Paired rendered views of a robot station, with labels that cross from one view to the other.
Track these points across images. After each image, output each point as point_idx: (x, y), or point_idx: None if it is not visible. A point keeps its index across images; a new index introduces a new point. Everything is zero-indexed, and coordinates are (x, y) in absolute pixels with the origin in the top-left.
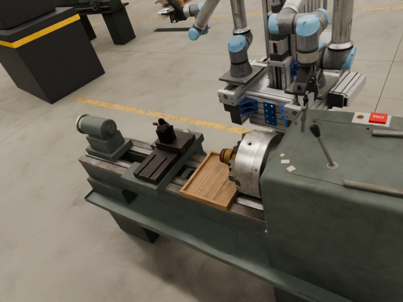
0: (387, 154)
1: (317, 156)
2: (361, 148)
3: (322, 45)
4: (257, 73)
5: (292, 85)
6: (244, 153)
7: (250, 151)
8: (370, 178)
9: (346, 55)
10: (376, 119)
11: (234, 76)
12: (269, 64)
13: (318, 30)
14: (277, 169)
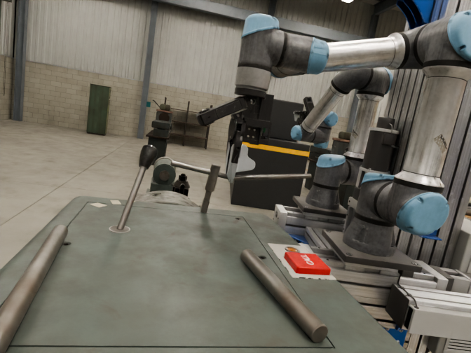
0: (188, 277)
1: (140, 220)
2: (190, 251)
3: (393, 176)
4: (335, 213)
5: (343, 233)
6: (138, 198)
7: (142, 198)
8: (87, 260)
9: (411, 197)
10: (296, 258)
11: (305, 199)
12: (349, 203)
13: (264, 36)
14: (92, 198)
